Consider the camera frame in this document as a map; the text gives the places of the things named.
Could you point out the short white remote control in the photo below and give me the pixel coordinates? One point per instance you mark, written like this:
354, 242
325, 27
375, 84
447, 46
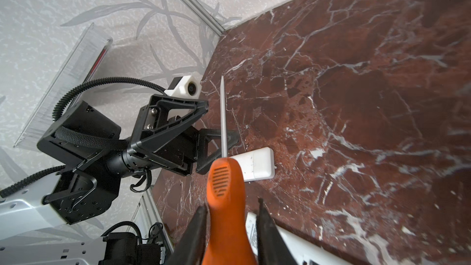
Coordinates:
256, 165

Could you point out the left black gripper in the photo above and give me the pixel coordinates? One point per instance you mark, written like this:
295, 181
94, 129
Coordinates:
164, 137

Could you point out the long white remote control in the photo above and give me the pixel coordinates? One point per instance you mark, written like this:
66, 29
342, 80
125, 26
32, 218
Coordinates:
302, 251

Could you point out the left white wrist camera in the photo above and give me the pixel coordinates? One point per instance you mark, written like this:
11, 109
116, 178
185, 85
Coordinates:
186, 87

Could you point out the clear plastic wall bin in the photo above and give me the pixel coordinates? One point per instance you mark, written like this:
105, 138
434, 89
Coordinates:
79, 67

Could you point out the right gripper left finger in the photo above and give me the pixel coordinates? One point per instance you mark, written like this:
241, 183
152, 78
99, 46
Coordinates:
191, 248

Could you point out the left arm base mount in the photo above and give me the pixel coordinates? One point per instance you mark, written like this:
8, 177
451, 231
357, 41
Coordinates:
125, 245

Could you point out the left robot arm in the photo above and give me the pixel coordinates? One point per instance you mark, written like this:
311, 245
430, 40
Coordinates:
94, 160

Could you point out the orange handled screwdriver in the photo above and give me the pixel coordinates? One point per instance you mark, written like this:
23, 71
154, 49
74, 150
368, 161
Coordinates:
228, 241

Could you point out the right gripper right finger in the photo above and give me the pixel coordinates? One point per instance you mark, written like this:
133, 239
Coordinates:
272, 249

